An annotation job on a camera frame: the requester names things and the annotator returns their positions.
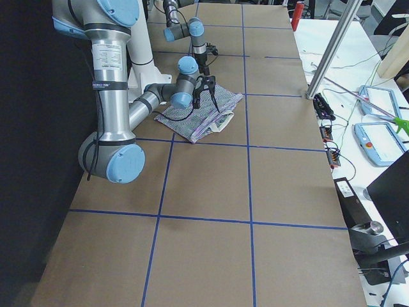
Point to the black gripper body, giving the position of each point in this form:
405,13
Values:
205,81
202,60

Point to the striped polo shirt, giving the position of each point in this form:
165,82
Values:
194,124

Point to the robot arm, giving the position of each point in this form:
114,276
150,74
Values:
111,152
194,29

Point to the red cylinder tube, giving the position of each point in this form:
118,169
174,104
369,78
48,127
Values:
297,14

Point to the black tool on table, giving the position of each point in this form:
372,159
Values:
322,108

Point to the far blue teach pendant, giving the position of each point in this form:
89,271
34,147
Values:
380,97

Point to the blue teach pendant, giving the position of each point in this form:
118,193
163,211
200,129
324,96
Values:
380,97
379,142

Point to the near blue teach pendant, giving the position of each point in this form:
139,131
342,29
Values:
379,142

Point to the metal reacher grabber tool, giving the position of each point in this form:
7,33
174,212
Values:
401,123

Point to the black box device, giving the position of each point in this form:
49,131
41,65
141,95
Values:
352,208

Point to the black monitor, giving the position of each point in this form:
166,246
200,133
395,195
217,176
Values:
389,193

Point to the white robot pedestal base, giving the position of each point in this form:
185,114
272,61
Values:
143,71

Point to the aluminium frame post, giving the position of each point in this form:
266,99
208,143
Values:
332,47

